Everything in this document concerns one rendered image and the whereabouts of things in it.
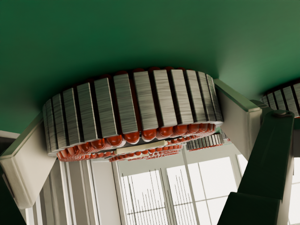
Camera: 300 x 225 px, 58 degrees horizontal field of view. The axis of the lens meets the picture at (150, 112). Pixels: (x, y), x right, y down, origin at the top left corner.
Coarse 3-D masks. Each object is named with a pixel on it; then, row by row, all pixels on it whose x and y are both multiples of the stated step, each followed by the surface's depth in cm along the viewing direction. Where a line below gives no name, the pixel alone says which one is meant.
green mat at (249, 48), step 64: (0, 0) 7; (64, 0) 8; (128, 0) 8; (192, 0) 9; (256, 0) 10; (0, 64) 11; (64, 64) 12; (128, 64) 13; (192, 64) 15; (256, 64) 17; (0, 128) 21
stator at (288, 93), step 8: (296, 80) 24; (280, 88) 25; (288, 88) 24; (296, 88) 23; (264, 96) 27; (272, 96) 26; (280, 96) 25; (288, 96) 24; (296, 96) 24; (272, 104) 26; (280, 104) 25; (288, 104) 24; (296, 104) 24; (296, 112) 24
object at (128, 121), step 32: (64, 96) 14; (96, 96) 13; (128, 96) 13; (160, 96) 13; (192, 96) 14; (64, 128) 14; (96, 128) 13; (128, 128) 12; (160, 128) 13; (192, 128) 14; (64, 160) 16
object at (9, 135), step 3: (0, 132) 24; (3, 132) 24; (6, 132) 24; (9, 132) 24; (0, 135) 25; (3, 135) 25; (6, 135) 26; (9, 135) 26; (12, 135) 26; (15, 135) 26; (18, 135) 27; (15, 138) 28
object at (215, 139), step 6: (198, 138) 75; (204, 138) 75; (210, 138) 74; (216, 138) 75; (222, 138) 77; (186, 144) 79; (192, 144) 76; (198, 144) 75; (204, 144) 74; (210, 144) 74; (216, 144) 75; (222, 144) 77; (180, 150) 79; (192, 150) 77; (156, 156) 75; (162, 156) 75
